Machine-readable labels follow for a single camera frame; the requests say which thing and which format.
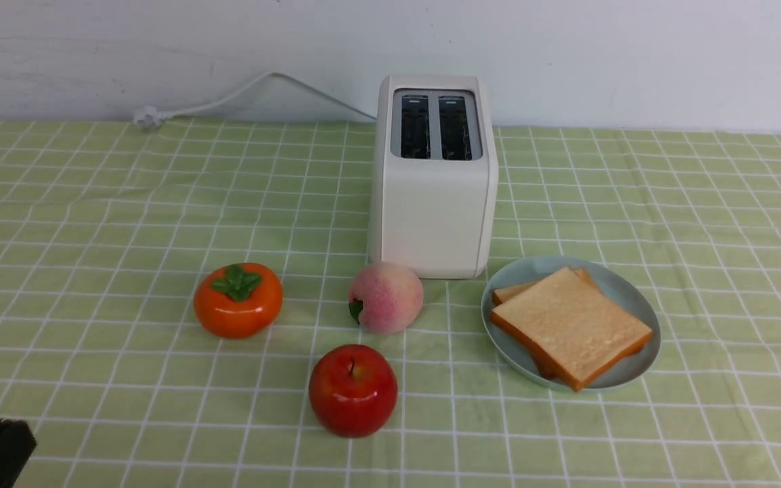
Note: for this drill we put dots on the toast slice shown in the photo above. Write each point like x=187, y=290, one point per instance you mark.
x=519, y=290
x=570, y=325

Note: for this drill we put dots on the white two-slot toaster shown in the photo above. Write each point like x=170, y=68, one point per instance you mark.
x=434, y=176

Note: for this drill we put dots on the orange persimmon with green leaf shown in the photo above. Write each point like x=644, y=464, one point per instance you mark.
x=239, y=300

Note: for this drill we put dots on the red apple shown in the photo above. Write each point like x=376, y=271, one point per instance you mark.
x=353, y=391

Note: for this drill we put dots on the pink peach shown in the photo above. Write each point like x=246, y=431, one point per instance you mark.
x=385, y=298

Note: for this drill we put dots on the light blue plate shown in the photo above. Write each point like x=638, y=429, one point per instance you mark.
x=569, y=324

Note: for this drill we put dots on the green checkered tablecloth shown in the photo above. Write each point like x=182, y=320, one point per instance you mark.
x=106, y=231

